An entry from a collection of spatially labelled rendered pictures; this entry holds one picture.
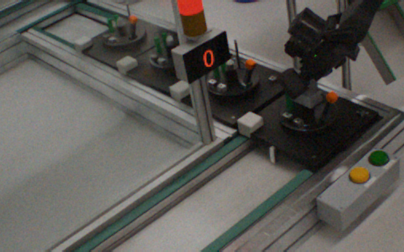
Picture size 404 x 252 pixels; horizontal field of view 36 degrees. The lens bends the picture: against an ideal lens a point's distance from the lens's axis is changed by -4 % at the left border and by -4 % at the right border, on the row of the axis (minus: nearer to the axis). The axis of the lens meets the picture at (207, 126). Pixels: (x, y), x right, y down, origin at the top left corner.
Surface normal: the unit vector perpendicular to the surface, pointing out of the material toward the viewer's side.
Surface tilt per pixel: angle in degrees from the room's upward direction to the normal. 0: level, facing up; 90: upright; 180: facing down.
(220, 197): 0
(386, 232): 0
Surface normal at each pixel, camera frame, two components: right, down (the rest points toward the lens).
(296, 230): 0.67, 0.34
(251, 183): -0.16, -0.80
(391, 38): 0.26, -0.27
